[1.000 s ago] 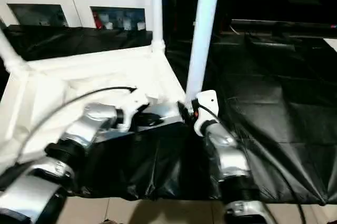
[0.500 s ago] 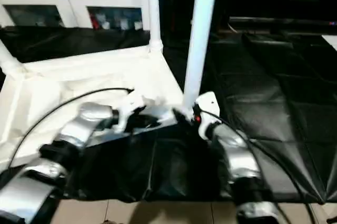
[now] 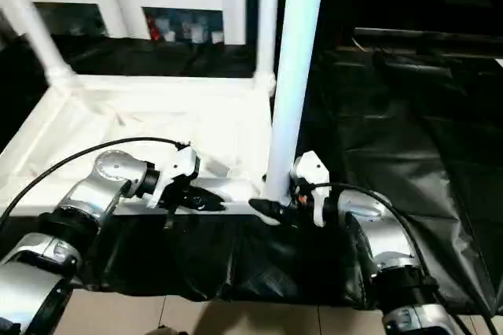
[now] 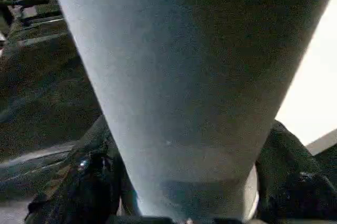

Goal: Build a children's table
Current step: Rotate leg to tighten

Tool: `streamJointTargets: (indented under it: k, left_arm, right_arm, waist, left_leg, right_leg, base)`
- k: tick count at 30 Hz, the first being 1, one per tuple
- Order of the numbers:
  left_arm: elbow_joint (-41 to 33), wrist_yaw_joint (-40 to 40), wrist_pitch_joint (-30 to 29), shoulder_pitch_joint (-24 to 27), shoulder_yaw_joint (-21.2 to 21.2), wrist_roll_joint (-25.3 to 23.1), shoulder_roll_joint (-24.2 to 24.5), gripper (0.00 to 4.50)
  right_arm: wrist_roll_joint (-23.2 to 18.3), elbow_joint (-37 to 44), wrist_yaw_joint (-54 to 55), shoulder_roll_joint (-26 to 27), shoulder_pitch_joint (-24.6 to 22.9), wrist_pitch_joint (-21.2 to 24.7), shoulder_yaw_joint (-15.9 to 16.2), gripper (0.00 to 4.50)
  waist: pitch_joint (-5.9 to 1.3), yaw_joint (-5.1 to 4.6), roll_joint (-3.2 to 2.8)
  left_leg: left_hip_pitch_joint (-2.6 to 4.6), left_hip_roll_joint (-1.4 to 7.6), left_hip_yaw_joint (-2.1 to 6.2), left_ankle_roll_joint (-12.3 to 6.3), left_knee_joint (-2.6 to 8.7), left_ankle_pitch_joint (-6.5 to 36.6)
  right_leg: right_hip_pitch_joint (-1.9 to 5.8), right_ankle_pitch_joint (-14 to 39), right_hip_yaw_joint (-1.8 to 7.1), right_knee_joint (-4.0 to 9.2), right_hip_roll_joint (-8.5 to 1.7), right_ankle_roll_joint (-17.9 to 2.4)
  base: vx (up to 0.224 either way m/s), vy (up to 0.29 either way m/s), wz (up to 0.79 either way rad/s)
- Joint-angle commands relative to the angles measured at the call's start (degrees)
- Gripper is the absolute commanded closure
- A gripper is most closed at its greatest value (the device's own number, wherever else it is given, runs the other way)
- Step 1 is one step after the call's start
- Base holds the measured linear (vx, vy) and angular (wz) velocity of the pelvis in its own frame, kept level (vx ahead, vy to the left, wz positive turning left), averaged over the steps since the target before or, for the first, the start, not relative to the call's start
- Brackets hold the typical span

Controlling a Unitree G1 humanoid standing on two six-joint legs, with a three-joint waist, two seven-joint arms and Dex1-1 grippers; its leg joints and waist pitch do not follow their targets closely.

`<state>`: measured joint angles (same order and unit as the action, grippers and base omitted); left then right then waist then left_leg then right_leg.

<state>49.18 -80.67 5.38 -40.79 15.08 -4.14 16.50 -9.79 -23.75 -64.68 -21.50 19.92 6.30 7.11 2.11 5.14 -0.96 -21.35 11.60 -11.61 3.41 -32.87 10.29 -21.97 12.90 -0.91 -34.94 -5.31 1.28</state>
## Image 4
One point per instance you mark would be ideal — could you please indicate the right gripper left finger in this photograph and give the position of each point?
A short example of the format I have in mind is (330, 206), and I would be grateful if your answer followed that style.
(87, 187)

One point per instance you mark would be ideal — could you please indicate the white plastic table leg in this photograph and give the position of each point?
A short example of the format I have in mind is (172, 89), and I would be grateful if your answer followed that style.
(184, 76)

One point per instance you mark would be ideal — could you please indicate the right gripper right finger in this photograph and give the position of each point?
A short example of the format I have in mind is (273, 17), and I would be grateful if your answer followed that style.
(295, 182)

